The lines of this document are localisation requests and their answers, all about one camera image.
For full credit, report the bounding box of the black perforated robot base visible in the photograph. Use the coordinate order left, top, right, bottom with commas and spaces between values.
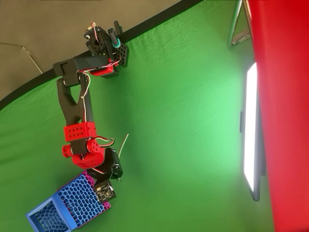
107, 28, 130, 78

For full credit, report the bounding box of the blue and magenta mesh basket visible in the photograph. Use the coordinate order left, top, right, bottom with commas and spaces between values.
25, 170, 112, 232

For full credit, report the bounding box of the green cloth with black edge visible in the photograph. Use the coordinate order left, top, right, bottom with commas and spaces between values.
0, 0, 276, 232

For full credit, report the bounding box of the black flat light panel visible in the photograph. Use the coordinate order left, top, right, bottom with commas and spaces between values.
239, 61, 267, 203

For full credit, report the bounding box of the chrome tube stand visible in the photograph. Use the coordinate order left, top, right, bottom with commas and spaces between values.
227, 0, 252, 48

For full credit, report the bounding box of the red backdrop panel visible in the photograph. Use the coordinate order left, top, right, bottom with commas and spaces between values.
246, 0, 309, 232

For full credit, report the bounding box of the small camera board with mount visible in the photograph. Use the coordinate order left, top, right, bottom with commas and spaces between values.
93, 182, 117, 203

